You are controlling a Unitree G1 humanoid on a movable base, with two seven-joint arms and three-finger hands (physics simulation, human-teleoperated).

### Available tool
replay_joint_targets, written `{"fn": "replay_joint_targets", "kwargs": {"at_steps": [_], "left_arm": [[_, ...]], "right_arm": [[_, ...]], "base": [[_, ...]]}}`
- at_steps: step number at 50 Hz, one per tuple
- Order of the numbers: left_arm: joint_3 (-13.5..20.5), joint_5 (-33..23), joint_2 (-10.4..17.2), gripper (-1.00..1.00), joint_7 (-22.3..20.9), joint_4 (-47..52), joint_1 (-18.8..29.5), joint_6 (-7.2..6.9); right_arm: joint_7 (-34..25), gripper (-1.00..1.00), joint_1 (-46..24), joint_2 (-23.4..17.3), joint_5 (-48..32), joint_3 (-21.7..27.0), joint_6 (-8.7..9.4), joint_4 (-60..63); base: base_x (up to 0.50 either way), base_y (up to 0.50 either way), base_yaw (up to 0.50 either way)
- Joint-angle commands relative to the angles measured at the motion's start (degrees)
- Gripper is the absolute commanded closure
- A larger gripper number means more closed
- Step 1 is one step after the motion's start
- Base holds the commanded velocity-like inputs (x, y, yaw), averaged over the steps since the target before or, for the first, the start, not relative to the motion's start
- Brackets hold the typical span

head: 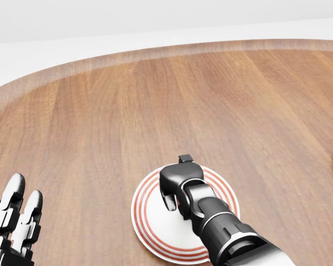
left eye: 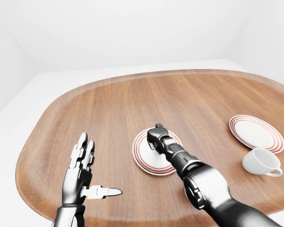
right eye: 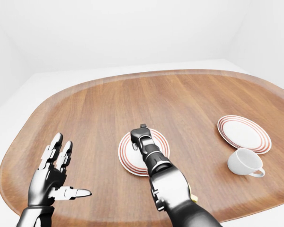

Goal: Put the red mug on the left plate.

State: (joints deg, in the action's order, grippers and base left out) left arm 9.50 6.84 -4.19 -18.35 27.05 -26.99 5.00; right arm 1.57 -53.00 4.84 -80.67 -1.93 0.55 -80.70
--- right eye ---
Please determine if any small yellow object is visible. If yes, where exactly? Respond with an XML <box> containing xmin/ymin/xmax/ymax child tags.
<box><xmin>190</xmin><ymin>186</ymin><xmax>199</xmax><ymax>203</ymax></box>

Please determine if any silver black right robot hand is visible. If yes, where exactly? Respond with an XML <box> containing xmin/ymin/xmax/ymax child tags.
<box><xmin>130</xmin><ymin>123</ymin><xmax>196</xmax><ymax>212</ymax></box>

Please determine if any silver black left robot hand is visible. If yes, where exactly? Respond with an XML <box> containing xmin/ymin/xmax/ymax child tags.
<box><xmin>27</xmin><ymin>132</ymin><xmax>93</xmax><ymax>208</ymax></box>

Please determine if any white plate with red rings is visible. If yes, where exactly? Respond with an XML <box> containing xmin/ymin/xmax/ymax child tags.
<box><xmin>118</xmin><ymin>128</ymin><xmax>170</xmax><ymax>177</ymax></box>
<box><xmin>217</xmin><ymin>115</ymin><xmax>272</xmax><ymax>155</ymax></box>

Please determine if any white mug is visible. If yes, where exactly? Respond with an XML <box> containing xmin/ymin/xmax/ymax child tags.
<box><xmin>227</xmin><ymin>148</ymin><xmax>266</xmax><ymax>178</ymax></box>

